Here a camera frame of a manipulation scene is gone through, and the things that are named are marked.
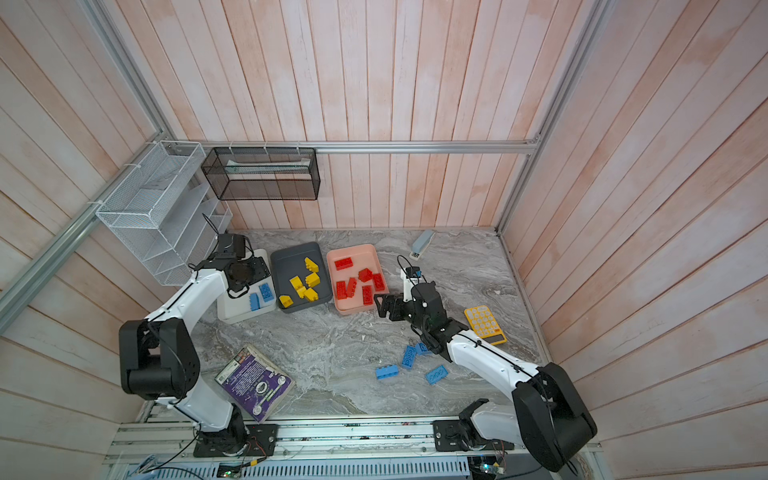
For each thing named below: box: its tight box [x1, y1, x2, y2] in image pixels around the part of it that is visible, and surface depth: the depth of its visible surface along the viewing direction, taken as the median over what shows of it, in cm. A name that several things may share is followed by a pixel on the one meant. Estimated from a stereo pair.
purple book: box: [214, 344, 296, 424], surface depth 82 cm
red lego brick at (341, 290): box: [336, 281, 348, 300], surface depth 102 cm
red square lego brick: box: [358, 268, 373, 283], surface depth 106 cm
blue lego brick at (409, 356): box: [402, 345, 417, 369], surface depth 88 cm
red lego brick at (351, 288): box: [346, 277, 357, 298], surface depth 103 cm
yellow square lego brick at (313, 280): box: [305, 272, 321, 287], surface depth 103 cm
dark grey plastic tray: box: [270, 242, 332, 314], surface depth 104 cm
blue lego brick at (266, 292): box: [259, 283, 275, 302], surface depth 100 cm
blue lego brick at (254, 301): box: [250, 292, 260, 311], surface depth 100 cm
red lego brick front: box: [362, 285, 373, 305], surface depth 103 cm
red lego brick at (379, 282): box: [372, 273, 386, 292], surface depth 105 cm
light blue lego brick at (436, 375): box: [426, 365, 449, 385], surface depth 85 cm
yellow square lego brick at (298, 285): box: [289, 276, 306, 293], surface depth 103 cm
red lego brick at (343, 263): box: [334, 257, 353, 271], surface depth 109 cm
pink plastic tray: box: [326, 244, 390, 316], surface depth 106 cm
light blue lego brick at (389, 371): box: [376, 364, 399, 380], surface depth 85 cm
